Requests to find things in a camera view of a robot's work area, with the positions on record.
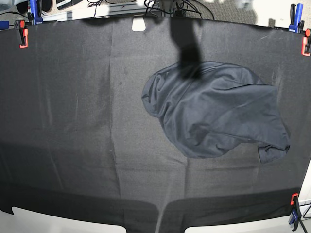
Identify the black felt table cover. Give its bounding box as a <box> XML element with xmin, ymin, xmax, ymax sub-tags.
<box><xmin>0</xmin><ymin>17</ymin><xmax>311</xmax><ymax>233</ymax></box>

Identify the dark grey t-shirt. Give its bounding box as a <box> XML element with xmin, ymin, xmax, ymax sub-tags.
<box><xmin>141</xmin><ymin>62</ymin><xmax>290</xmax><ymax>163</ymax></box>

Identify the blue clamp far right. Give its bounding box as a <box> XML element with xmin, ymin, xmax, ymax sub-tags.
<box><xmin>289</xmin><ymin>3</ymin><xmax>304</xmax><ymax>33</ymax></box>

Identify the red clamp far left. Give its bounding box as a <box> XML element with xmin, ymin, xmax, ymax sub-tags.
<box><xmin>14</xmin><ymin>20</ymin><xmax>28</xmax><ymax>48</ymax></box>

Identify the blue clamp near right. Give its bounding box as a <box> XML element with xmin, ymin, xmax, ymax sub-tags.
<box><xmin>289</xmin><ymin>193</ymin><xmax>308</xmax><ymax>233</ymax></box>

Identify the red clamp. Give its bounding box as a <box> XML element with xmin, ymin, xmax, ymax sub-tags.
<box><xmin>301</xmin><ymin>29</ymin><xmax>311</xmax><ymax>57</ymax></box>
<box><xmin>14</xmin><ymin>20</ymin><xmax>28</xmax><ymax>48</ymax></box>

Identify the blue clamp far left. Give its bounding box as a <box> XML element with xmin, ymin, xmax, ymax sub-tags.
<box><xmin>27</xmin><ymin>0</ymin><xmax>43</xmax><ymax>25</ymax></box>

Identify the blue clamp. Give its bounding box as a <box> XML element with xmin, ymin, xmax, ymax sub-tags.
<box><xmin>289</xmin><ymin>3</ymin><xmax>304</xmax><ymax>33</ymax></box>
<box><xmin>27</xmin><ymin>0</ymin><xmax>43</xmax><ymax>25</ymax></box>
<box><xmin>289</xmin><ymin>193</ymin><xmax>308</xmax><ymax>233</ymax></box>

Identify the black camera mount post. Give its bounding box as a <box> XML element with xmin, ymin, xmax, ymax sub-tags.
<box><xmin>170</xmin><ymin>17</ymin><xmax>202</xmax><ymax>80</ymax></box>

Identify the black cable bundle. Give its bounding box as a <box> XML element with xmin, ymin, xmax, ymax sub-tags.
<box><xmin>143</xmin><ymin>0</ymin><xmax>215</xmax><ymax>20</ymax></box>

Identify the red clamp far right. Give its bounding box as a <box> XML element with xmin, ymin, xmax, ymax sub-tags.
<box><xmin>301</xmin><ymin>29</ymin><xmax>311</xmax><ymax>57</ymax></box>

